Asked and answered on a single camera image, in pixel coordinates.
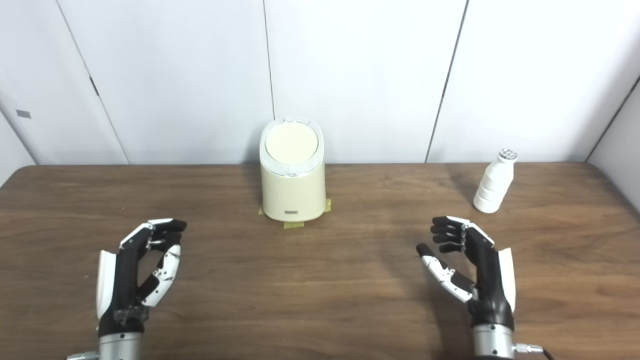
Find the round cream bin lid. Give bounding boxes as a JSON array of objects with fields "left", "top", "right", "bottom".
[{"left": 264, "top": 121, "right": 319, "bottom": 165}]

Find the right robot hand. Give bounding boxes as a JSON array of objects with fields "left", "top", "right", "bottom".
[{"left": 416, "top": 216, "right": 517, "bottom": 331}]

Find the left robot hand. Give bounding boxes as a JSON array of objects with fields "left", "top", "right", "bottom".
[{"left": 96, "top": 218, "right": 188, "bottom": 337}]

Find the small white plastic bottle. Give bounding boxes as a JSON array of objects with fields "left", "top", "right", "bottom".
[{"left": 473, "top": 148, "right": 518, "bottom": 214}]

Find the cream-colored bin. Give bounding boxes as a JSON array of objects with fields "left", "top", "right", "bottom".
[{"left": 259, "top": 118, "right": 327, "bottom": 222}]

